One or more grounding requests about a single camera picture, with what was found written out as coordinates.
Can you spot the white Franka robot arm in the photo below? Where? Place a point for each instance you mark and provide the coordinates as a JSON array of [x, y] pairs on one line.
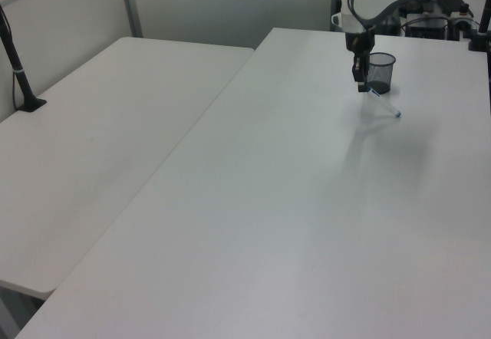
[[374, 1]]

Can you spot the blue and white marker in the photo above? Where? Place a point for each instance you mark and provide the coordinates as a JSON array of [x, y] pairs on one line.
[[385, 105]]

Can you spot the black mesh pen cup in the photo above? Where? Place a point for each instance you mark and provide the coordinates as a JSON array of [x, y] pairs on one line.
[[381, 72]]

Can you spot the grey partition post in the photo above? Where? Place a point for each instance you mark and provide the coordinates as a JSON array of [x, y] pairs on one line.
[[130, 3]]

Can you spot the black pole with white band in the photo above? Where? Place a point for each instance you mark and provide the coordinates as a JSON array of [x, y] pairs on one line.
[[17, 70]]

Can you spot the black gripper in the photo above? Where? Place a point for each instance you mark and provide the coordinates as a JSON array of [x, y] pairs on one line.
[[360, 41]]

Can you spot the black lab equipment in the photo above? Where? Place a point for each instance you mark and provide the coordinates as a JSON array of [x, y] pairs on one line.
[[433, 17]]

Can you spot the black camera stand pole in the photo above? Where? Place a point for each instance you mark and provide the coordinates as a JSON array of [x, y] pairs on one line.
[[481, 28]]

